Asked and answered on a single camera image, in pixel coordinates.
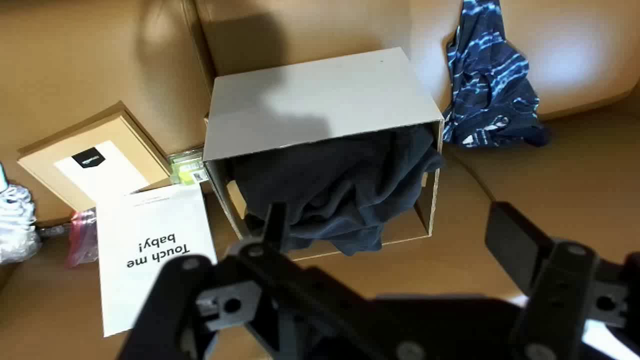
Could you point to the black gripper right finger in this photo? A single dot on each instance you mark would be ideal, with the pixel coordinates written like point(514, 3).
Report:
point(566, 285)

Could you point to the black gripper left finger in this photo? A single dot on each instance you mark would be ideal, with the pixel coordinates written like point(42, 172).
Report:
point(293, 312)

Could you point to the white cardboard box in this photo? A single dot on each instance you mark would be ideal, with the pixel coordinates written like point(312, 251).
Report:
point(308, 103)

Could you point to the white Touch me baby bag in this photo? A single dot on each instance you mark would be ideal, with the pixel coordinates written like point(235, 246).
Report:
point(136, 237)

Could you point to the green small packet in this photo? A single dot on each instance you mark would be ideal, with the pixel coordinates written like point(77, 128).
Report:
point(187, 166)

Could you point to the pink plastic packet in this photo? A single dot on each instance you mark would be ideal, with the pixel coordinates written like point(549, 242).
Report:
point(83, 238)

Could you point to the blue patterned cloth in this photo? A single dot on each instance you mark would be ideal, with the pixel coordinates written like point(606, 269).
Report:
point(493, 103)

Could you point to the brown cardboard envelope package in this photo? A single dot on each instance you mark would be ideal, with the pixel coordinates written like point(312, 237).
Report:
point(106, 155)

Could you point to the white crumpled cloth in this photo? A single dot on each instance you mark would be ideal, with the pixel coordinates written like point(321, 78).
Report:
point(18, 234)

